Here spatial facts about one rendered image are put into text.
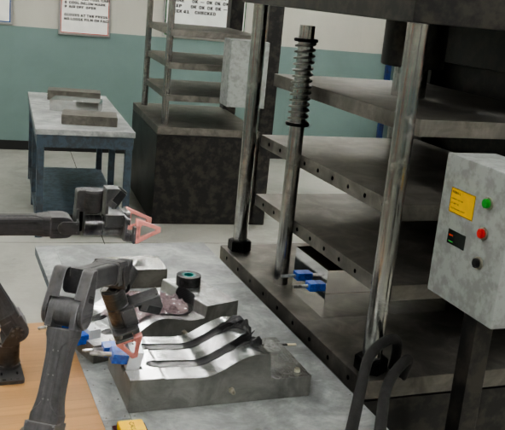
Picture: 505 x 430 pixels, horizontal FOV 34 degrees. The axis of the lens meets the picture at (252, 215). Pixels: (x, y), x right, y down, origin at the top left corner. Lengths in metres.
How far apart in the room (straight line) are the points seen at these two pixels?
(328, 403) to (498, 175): 0.75
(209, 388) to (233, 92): 4.33
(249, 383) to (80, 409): 0.44
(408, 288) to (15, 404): 1.17
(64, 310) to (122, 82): 7.54
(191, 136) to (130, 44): 2.83
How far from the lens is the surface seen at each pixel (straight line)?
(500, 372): 2.73
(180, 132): 6.50
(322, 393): 2.32
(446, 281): 2.35
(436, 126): 2.43
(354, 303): 2.91
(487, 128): 2.54
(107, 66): 9.18
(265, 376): 2.22
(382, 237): 2.38
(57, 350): 1.77
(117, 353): 2.13
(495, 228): 2.17
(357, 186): 2.64
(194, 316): 2.55
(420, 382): 2.57
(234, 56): 6.27
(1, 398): 2.23
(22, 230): 2.21
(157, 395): 2.14
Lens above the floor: 1.84
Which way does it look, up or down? 15 degrees down
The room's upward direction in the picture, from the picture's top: 5 degrees clockwise
